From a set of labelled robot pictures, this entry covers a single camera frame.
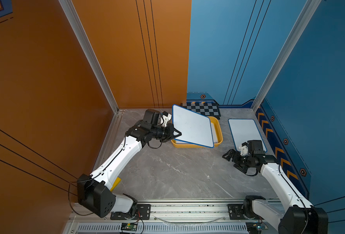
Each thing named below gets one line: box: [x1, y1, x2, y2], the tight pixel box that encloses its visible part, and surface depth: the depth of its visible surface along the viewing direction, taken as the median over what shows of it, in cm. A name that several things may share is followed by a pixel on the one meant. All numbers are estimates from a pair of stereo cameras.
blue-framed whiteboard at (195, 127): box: [172, 104, 214, 149], surface depth 89 cm
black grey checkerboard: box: [182, 101, 221, 117], surface depth 122 cm
